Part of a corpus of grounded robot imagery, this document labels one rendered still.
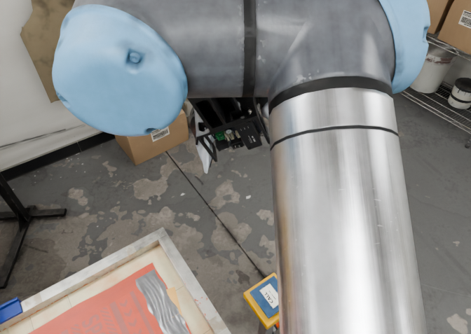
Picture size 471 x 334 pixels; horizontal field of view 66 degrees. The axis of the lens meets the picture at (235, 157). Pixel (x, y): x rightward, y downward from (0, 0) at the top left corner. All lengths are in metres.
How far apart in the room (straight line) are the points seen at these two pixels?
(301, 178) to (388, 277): 0.06
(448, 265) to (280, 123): 2.54
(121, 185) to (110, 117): 2.64
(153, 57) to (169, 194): 2.54
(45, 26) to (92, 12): 2.40
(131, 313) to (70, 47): 1.11
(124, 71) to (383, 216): 0.15
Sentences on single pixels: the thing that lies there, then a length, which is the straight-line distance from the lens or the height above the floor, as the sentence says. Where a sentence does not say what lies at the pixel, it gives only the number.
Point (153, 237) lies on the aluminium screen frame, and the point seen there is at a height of 0.99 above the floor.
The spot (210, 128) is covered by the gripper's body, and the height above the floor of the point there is 1.84.
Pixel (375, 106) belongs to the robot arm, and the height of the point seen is 1.98.
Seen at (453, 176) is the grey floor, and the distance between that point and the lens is 3.25.
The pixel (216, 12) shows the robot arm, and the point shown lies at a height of 2.01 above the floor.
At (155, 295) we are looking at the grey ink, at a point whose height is 0.96.
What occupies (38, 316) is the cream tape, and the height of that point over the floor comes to 0.96.
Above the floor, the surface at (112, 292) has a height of 0.96.
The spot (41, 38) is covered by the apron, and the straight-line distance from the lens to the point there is 2.64.
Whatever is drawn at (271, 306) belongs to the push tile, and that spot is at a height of 0.97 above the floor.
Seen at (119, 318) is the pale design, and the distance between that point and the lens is 1.27.
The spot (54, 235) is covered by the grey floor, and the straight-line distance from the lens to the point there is 2.76.
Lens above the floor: 2.10
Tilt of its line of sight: 46 degrees down
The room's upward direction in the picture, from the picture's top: straight up
